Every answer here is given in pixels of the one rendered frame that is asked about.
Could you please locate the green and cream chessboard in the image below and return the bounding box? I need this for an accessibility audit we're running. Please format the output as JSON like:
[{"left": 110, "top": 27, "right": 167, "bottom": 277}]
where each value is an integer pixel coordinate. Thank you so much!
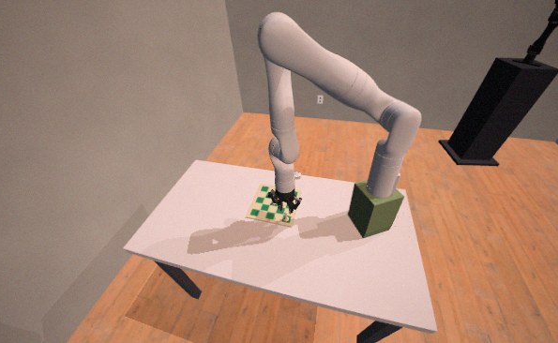
[{"left": 246, "top": 184, "right": 296, "bottom": 227}]

